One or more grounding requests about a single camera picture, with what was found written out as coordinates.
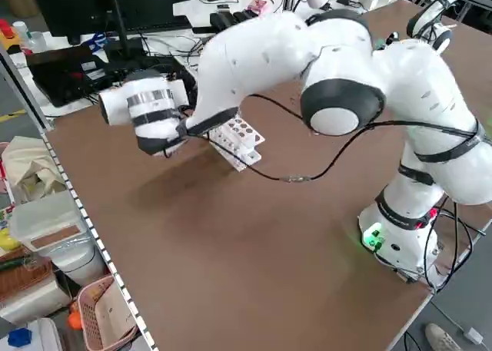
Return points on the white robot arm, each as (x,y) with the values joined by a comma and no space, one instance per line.
(434,20)
(269,59)

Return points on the white test tube rack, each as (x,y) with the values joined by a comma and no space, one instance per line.
(246,143)

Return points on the pink printed box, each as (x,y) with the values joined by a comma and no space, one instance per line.
(259,6)

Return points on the black electronics case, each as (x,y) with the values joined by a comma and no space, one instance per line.
(65,74)

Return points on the white plastic storage box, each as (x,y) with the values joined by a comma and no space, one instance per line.
(46,228)

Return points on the pink plastic basket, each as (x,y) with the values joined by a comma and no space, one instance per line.
(96,312)

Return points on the beige cloth bag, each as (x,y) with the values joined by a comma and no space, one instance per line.
(30,163)

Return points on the black computer monitor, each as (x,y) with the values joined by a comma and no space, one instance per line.
(96,5)

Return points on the clear plastic bottle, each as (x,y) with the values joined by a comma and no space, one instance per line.
(36,40)

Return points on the white jug with blue cap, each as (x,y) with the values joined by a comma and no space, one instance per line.
(34,335)

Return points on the yellow emergency stop box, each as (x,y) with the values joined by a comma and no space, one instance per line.
(7,34)

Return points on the white power adapter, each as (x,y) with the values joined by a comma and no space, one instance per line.
(473,335)

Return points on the perforated aluminium table rail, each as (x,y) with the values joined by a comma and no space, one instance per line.
(88,228)

